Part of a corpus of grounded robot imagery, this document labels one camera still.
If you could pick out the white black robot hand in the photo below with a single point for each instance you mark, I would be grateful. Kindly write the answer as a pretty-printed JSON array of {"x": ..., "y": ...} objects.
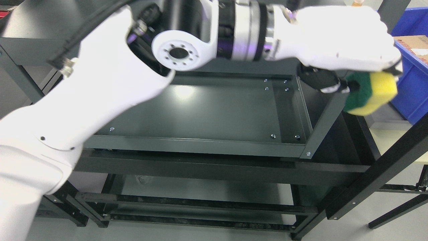
[{"x": 328, "y": 38}]

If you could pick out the green yellow sponge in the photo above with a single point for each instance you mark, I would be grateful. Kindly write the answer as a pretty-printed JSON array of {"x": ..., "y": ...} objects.
[{"x": 369, "y": 92}]

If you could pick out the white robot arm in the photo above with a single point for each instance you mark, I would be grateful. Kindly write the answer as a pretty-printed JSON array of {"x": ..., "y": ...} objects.
[{"x": 41, "y": 143}]

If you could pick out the blue plastic bin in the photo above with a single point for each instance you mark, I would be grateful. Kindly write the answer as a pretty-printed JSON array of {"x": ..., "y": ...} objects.
[{"x": 412, "y": 98}]

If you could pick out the cardboard box in bin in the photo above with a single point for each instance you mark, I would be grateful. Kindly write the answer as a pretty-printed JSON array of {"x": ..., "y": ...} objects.
[{"x": 416, "y": 44}]

